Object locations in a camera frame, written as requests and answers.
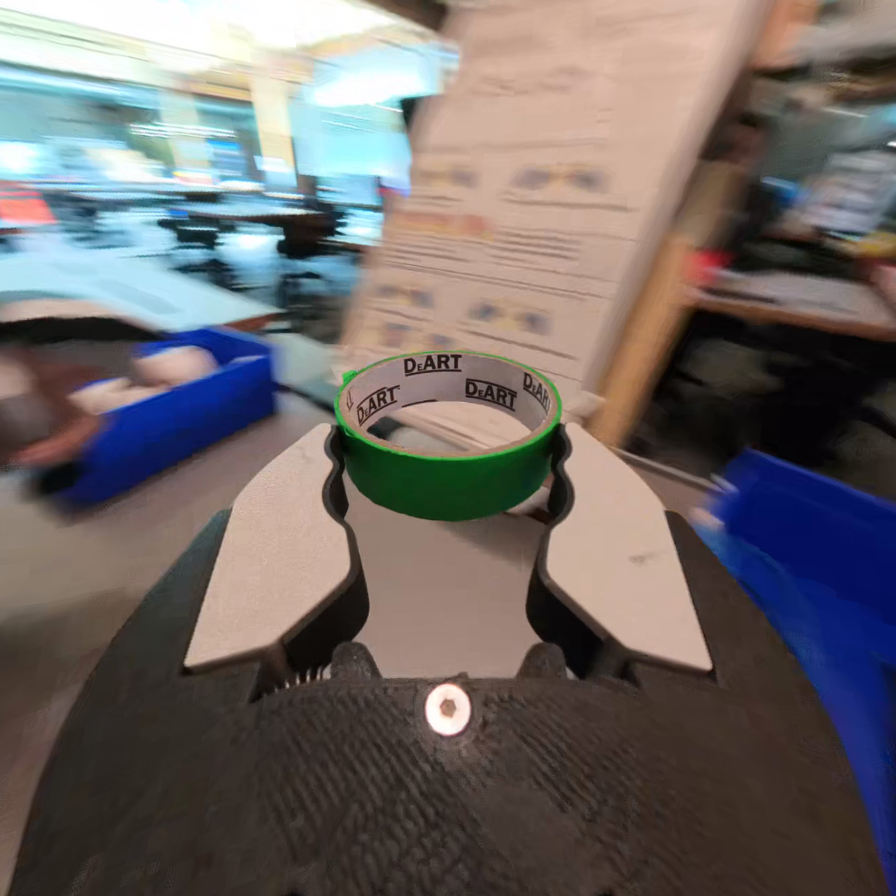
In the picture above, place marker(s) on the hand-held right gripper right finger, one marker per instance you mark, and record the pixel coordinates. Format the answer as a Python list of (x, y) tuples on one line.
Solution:
[(616, 560)]

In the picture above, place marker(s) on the green tape roll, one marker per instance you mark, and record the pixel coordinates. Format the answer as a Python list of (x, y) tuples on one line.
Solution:
[(441, 483)]

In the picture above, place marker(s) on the white table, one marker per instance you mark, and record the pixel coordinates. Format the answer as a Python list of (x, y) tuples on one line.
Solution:
[(126, 290)]

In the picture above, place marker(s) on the white printed poster board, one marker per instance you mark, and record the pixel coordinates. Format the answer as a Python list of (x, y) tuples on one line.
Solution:
[(553, 210)]

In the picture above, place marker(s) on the blue plastic bin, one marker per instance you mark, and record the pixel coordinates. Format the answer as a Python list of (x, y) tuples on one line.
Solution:
[(182, 427), (812, 560)]

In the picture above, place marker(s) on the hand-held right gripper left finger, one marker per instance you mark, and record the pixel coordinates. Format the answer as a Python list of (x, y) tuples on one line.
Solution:
[(276, 553)]

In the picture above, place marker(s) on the wooden shelf desk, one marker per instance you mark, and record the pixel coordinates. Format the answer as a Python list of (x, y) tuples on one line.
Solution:
[(791, 301)]

